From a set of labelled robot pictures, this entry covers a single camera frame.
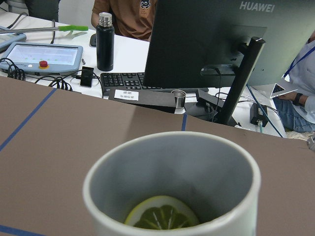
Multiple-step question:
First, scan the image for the black phone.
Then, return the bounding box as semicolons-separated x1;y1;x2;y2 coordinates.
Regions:
80;66;94;88

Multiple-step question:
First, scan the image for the black keyboard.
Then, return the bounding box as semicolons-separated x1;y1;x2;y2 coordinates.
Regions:
100;72;163;96

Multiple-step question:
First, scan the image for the black cables bundle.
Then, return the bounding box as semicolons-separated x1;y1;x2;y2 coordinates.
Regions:
0;58;104;92

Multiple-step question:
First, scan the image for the person in light shirt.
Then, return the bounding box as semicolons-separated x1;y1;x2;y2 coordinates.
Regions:
273;33;315;133

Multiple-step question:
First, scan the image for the person in brown shirt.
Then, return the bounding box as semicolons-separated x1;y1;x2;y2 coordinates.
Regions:
91;0;157;41

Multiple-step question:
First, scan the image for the black box with label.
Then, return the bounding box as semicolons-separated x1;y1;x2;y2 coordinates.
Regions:
109;88;176;114

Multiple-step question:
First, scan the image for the blue teach pendant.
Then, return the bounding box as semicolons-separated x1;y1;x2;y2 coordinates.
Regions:
0;42;83;75

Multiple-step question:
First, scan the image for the black power adapter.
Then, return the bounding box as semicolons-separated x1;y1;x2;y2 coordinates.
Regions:
250;103;268;127

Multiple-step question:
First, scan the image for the white cup with handle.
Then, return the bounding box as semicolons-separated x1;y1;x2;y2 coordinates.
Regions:
83;131;261;236

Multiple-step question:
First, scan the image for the dark computer monitor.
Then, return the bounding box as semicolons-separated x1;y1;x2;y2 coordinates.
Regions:
144;0;315;124

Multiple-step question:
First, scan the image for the small steel cup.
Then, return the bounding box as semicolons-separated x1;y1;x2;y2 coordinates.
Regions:
171;89;186;109

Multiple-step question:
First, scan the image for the green handled rod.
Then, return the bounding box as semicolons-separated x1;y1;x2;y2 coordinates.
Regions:
0;25;89;34

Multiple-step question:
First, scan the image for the black thermos bottle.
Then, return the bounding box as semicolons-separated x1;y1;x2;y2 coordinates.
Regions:
96;12;115;71

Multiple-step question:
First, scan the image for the lemon slice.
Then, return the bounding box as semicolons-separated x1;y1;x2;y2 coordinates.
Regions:
125;195;200;230

